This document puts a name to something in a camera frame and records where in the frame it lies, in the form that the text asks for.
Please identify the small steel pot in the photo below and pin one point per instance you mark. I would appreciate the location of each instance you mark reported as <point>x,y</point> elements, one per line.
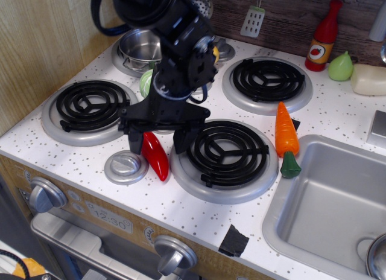
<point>145,39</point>

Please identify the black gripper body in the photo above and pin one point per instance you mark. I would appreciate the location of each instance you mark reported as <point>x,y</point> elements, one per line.
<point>158,113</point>

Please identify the silver stovetop knob back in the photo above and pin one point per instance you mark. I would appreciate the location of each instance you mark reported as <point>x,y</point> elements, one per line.
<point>226,51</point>

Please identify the left oven dial knob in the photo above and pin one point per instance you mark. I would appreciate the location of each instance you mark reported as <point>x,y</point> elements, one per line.
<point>46,195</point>

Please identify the silver faucet pipe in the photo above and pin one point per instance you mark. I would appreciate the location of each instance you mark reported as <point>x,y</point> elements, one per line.
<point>377,31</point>

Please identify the green toy pear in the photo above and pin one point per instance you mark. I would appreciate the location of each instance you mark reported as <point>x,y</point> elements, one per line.
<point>341,68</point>

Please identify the red toy chili pepper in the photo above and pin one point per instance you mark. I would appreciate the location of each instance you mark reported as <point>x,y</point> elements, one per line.
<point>154,153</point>

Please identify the orange toy carrot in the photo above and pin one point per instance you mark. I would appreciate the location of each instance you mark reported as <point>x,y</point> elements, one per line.
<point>286,142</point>

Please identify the back right stove burner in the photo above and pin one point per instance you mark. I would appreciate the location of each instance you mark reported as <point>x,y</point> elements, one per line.
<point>258,84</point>

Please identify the oven dial knob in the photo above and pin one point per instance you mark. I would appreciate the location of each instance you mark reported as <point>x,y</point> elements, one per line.
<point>174,254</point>
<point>46,195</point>

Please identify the steel bowl in sink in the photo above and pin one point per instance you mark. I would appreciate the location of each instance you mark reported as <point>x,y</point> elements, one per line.
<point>375,258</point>

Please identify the black tape piece by carrot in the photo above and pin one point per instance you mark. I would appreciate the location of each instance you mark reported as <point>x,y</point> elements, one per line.
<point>296,124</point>

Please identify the silver oven door handle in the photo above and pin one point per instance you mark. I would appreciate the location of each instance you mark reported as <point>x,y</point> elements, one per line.
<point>72,240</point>

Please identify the right oven dial knob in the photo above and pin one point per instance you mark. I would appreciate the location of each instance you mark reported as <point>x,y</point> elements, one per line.
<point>174,254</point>

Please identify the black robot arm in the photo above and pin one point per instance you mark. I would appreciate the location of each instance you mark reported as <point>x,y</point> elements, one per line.
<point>188,63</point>

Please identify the yellow toy bell pepper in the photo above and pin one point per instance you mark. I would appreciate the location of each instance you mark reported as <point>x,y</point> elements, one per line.
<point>216,54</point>

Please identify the front left stove burner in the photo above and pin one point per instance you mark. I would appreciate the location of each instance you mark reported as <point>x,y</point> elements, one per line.
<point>85,113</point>

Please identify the hanging toy spatula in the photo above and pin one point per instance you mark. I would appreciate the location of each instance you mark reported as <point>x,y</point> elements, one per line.
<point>253,20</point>

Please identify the silver stovetop knob front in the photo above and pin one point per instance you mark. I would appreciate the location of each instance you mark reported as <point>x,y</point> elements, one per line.
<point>125,168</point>

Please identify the white toy block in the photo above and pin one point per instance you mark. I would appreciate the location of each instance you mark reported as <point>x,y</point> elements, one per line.
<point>368,80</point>

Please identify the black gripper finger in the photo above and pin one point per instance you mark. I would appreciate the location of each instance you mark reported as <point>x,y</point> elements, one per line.
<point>184,135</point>
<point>135,139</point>

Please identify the green toy cabbage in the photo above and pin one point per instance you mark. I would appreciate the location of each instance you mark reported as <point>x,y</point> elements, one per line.
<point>145,83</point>

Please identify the hanging steel strainer ladle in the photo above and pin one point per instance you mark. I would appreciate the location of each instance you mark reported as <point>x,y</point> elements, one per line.
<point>205,7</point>

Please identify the yellow object bottom left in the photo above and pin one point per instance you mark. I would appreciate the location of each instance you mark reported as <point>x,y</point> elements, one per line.
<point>34,268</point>

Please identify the grey toy sink basin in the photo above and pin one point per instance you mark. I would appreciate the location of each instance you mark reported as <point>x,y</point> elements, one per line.
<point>329,214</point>

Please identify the front right stove burner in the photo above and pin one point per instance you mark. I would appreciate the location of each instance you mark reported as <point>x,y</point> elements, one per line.
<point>229,162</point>

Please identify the red toy ketchup bottle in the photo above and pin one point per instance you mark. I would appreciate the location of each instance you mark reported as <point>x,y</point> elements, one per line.
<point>323,39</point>

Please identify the black tape piece front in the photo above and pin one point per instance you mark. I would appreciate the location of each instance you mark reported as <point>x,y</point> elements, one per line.
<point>234,243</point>

